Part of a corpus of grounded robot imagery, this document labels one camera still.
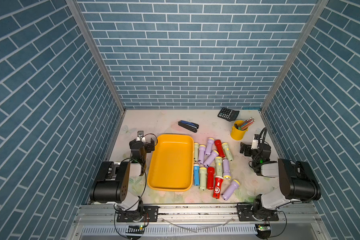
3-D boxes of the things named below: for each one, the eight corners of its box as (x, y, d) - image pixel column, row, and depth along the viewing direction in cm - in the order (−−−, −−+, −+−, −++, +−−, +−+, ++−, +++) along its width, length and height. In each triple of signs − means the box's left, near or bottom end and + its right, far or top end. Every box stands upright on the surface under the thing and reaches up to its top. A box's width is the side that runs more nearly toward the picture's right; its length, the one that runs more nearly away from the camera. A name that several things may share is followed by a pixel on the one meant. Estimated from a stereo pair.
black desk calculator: (217, 116, 118) (217, 114, 116) (222, 107, 125) (223, 105, 123) (234, 123, 113) (235, 121, 112) (239, 113, 121) (240, 111, 119)
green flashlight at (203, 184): (198, 190, 82) (199, 189, 80) (199, 168, 90) (200, 166, 88) (206, 191, 82) (207, 189, 80) (206, 169, 90) (207, 167, 88)
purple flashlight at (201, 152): (197, 163, 92) (197, 161, 90) (199, 146, 100) (199, 144, 98) (203, 164, 92) (204, 162, 90) (205, 147, 100) (205, 145, 98)
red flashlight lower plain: (207, 189, 83) (207, 188, 81) (207, 168, 91) (207, 166, 89) (214, 190, 83) (215, 188, 81) (214, 168, 91) (214, 166, 89)
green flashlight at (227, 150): (229, 161, 94) (230, 159, 91) (222, 144, 102) (223, 142, 99) (233, 160, 94) (234, 158, 92) (226, 144, 102) (227, 141, 100)
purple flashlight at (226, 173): (223, 180, 86) (224, 178, 84) (222, 160, 94) (223, 157, 92) (230, 180, 86) (231, 178, 83) (228, 160, 94) (229, 158, 92)
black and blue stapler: (176, 127, 112) (176, 125, 110) (180, 120, 116) (180, 118, 114) (195, 133, 108) (196, 131, 107) (199, 126, 113) (199, 124, 111)
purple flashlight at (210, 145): (204, 154, 96) (204, 152, 94) (208, 139, 104) (208, 136, 102) (211, 156, 96) (211, 154, 93) (214, 140, 103) (214, 138, 101)
